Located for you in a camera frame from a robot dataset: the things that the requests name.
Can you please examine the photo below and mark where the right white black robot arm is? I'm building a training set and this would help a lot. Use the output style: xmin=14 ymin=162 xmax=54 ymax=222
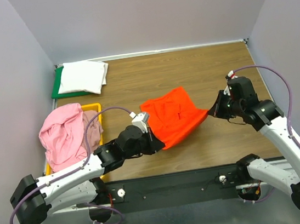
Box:
xmin=208 ymin=76 xmax=300 ymax=210

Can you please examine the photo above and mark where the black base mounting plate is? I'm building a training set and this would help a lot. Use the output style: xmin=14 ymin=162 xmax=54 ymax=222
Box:
xmin=84 ymin=162 xmax=262 ymax=224

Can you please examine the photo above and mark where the pink crumpled t-shirt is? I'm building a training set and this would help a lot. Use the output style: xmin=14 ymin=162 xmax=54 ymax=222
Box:
xmin=39 ymin=103 xmax=87 ymax=173

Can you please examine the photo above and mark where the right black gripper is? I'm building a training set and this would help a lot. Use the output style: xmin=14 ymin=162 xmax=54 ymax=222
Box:
xmin=205 ymin=87 xmax=245 ymax=122

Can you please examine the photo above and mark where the green folded t-shirt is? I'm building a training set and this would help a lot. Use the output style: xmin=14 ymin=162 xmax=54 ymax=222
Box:
xmin=51 ymin=67 xmax=91 ymax=100

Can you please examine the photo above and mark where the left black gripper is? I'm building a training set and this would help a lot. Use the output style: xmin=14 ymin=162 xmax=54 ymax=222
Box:
xmin=120 ymin=126 xmax=166 ymax=160

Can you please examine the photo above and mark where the mauve crumpled t-shirt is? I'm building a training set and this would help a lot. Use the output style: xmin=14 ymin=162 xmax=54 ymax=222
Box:
xmin=83 ymin=110 xmax=103 ymax=152

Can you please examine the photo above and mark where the yellow plastic bin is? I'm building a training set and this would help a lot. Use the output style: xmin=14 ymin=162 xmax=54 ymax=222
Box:
xmin=45 ymin=103 xmax=103 ymax=176

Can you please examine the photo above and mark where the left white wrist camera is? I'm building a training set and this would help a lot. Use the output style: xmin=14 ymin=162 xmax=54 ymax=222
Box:
xmin=129 ymin=112 xmax=149 ymax=133

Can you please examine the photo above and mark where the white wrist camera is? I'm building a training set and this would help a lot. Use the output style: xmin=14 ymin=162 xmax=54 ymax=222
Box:
xmin=221 ymin=70 xmax=241 ymax=97
xmin=129 ymin=112 xmax=149 ymax=133

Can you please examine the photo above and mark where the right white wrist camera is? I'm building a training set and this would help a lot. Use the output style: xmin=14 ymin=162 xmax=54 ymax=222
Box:
xmin=221 ymin=70 xmax=241 ymax=97

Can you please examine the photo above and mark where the white folded t-shirt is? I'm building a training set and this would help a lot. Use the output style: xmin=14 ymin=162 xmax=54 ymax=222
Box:
xmin=58 ymin=60 xmax=109 ymax=95

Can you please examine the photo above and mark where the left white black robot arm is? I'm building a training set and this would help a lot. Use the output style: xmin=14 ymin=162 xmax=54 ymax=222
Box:
xmin=9 ymin=125 xmax=165 ymax=224

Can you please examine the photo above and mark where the orange t-shirt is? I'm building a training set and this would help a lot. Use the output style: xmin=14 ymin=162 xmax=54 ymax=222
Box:
xmin=140 ymin=87 xmax=208 ymax=150

